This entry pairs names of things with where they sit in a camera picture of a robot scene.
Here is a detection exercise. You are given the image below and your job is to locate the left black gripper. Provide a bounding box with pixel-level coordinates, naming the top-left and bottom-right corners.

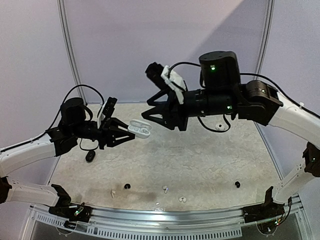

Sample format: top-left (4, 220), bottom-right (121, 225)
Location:
top-left (71, 116), bottom-right (136, 150)

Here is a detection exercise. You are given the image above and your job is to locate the white oval charging case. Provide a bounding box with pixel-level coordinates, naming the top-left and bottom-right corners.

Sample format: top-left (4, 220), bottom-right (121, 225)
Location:
top-left (127, 119), bottom-right (152, 139)

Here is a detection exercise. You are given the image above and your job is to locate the white square charging case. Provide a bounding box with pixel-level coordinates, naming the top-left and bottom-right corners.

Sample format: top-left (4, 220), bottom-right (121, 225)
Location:
top-left (215, 123), bottom-right (226, 131)

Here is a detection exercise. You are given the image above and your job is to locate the white stem earbud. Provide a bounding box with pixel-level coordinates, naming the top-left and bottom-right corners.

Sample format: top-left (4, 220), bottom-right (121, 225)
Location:
top-left (111, 190), bottom-right (116, 198)
top-left (162, 185), bottom-right (169, 194)

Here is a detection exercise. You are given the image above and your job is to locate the white round earbud front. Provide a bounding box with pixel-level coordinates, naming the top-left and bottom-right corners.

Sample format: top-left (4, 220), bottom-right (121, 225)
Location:
top-left (178, 196), bottom-right (187, 203)

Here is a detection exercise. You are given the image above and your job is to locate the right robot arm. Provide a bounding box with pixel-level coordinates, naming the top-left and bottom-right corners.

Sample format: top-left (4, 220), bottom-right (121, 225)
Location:
top-left (142, 51), bottom-right (320, 218)

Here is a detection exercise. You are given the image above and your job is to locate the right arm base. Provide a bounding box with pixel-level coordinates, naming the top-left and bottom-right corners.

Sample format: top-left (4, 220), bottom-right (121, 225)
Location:
top-left (241, 198), bottom-right (285, 223)

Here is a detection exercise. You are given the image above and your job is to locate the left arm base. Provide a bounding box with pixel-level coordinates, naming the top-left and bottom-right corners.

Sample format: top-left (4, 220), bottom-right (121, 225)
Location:
top-left (48, 200), bottom-right (93, 223)

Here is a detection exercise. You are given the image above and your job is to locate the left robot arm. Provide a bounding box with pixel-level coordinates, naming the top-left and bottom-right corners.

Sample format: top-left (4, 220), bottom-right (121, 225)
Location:
top-left (0, 97), bottom-right (135, 217)

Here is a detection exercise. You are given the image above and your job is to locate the black oval charging case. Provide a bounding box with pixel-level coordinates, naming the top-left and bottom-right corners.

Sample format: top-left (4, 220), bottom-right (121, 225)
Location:
top-left (85, 150), bottom-right (96, 163)

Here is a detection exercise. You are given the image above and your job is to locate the black earbud right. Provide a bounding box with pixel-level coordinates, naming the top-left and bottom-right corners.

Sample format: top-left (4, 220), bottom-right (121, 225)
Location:
top-left (235, 181), bottom-right (241, 188)

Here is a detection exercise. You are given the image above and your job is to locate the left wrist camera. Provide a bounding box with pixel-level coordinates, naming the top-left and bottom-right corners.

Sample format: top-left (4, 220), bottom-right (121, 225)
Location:
top-left (97, 97), bottom-right (118, 129)

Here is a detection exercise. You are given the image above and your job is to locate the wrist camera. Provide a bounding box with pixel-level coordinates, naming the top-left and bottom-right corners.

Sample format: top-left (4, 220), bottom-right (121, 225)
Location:
top-left (97, 97), bottom-right (118, 129)
top-left (145, 62), bottom-right (187, 105)

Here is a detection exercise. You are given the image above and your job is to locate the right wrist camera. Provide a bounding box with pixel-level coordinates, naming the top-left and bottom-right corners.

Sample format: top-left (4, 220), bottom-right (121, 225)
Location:
top-left (145, 62), bottom-right (187, 105)

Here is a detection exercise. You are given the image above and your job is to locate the aluminium front rail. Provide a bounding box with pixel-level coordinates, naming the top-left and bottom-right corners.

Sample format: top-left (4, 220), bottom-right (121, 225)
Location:
top-left (21, 195), bottom-right (313, 240)

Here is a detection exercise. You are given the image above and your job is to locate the left aluminium frame post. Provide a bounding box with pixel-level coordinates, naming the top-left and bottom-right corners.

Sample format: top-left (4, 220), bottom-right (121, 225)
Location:
top-left (56, 0), bottom-right (88, 106)

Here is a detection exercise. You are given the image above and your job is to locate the aluminium frame post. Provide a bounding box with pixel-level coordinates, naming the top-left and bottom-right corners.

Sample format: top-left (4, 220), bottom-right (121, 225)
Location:
top-left (254, 0), bottom-right (275, 74)
top-left (56, 0), bottom-right (88, 106)

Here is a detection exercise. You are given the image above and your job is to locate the right aluminium frame post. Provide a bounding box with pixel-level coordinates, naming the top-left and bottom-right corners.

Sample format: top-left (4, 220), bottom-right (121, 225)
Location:
top-left (254, 0), bottom-right (275, 74)

